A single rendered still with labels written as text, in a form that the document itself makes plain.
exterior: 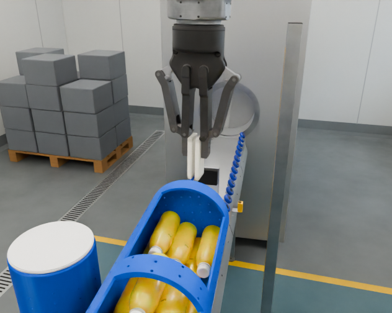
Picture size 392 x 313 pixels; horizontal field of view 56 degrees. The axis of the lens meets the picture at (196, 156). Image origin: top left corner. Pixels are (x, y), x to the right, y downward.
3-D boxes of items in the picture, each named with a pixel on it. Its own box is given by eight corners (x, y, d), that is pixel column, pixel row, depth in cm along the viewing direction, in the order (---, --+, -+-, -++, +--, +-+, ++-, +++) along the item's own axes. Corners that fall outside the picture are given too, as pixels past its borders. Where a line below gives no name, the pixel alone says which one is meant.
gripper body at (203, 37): (160, 22, 50) (161, 90, 54) (221, 23, 48) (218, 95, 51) (179, 20, 57) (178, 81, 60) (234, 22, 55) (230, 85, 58)
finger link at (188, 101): (191, 66, 53) (181, 64, 53) (186, 140, 57) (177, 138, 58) (198, 63, 56) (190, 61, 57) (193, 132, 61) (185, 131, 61)
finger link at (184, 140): (189, 126, 58) (170, 124, 58) (188, 156, 59) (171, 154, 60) (191, 123, 59) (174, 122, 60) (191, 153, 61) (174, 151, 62)
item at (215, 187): (218, 195, 177) (219, 166, 171) (218, 199, 174) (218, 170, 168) (198, 193, 179) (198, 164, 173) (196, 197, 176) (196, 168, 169)
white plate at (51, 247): (101, 256, 120) (101, 259, 121) (86, 213, 143) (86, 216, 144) (6, 282, 109) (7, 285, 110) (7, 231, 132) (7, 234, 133)
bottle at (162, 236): (169, 230, 131) (153, 265, 114) (157, 215, 129) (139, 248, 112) (185, 222, 128) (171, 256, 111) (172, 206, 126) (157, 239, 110)
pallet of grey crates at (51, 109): (133, 146, 477) (126, 50, 428) (102, 173, 406) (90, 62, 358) (51, 137, 506) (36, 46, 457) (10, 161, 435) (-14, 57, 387)
